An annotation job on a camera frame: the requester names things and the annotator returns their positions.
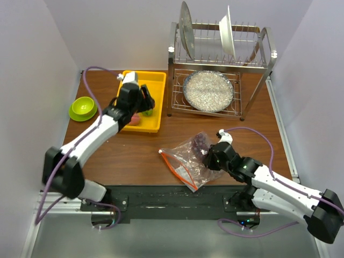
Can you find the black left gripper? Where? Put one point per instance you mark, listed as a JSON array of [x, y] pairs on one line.
[[147, 101]]

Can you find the pink fake meat pack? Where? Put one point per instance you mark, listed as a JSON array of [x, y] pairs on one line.
[[135, 120]]

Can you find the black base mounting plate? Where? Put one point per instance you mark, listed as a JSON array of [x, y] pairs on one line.
[[177, 202]]

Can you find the green fake fruit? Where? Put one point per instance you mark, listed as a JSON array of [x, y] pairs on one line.
[[148, 112]]

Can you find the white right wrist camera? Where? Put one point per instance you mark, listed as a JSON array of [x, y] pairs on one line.
[[224, 136]]

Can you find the purple fake grapes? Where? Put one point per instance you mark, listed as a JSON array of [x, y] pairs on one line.
[[200, 145]]

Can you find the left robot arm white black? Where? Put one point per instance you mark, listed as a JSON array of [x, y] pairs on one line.
[[63, 167]]

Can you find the grey metal plate upright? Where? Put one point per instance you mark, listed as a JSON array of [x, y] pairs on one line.
[[186, 30]]

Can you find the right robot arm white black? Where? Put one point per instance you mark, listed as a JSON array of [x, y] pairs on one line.
[[320, 212]]

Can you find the aluminium frame rail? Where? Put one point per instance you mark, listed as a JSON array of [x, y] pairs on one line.
[[169, 221]]

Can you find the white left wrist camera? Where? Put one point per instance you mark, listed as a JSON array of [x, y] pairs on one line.
[[131, 77]]

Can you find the steel dish rack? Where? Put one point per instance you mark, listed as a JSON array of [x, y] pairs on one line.
[[256, 55]]

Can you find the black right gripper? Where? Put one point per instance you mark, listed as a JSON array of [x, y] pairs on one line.
[[208, 160]]

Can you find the clear zip top bag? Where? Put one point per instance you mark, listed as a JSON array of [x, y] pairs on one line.
[[187, 167]]

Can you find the speckled blue rim plate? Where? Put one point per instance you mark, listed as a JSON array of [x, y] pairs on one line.
[[208, 91]]

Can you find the white plate upright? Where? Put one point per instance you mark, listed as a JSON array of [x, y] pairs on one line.
[[226, 34]]

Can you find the green plastic bowl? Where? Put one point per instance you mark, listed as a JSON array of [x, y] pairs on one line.
[[82, 109]]

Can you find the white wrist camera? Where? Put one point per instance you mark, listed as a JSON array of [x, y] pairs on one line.
[[224, 136], [131, 77]]

